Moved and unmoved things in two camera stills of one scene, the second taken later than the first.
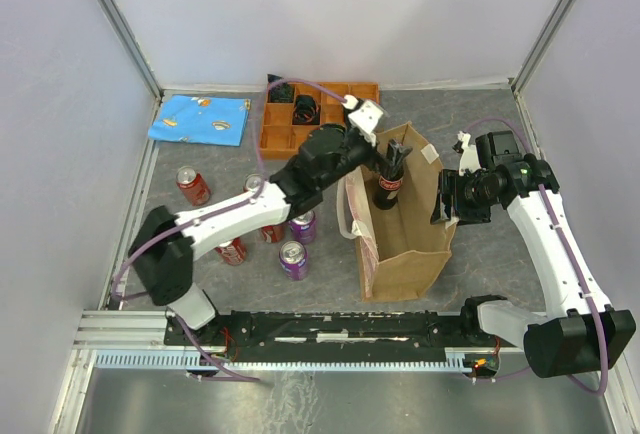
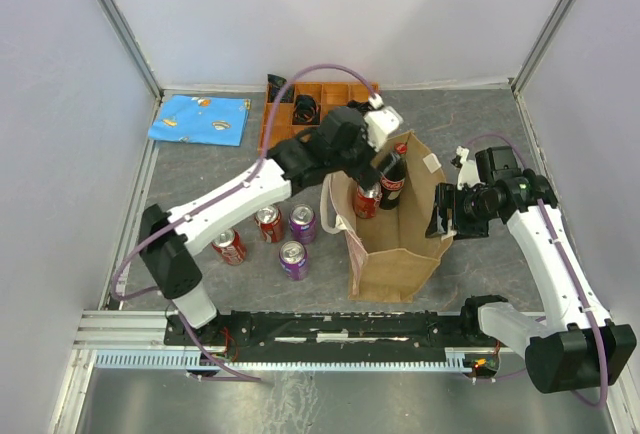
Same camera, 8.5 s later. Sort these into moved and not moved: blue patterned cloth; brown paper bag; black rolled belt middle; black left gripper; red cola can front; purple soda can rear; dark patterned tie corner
Moved: brown paper bag; black left gripper
Not moved: dark patterned tie corner; purple soda can rear; blue patterned cloth; red cola can front; black rolled belt middle
